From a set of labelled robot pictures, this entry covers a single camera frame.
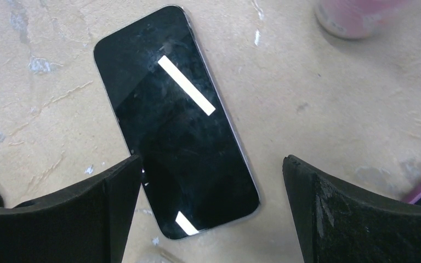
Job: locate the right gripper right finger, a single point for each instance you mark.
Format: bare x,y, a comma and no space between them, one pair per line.
337,221

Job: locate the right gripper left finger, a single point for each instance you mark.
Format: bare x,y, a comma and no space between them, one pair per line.
86,222

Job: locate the beige cased smartphone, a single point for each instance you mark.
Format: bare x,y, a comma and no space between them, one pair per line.
169,111

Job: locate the pink capped small bottle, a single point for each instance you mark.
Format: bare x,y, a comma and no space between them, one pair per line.
356,19

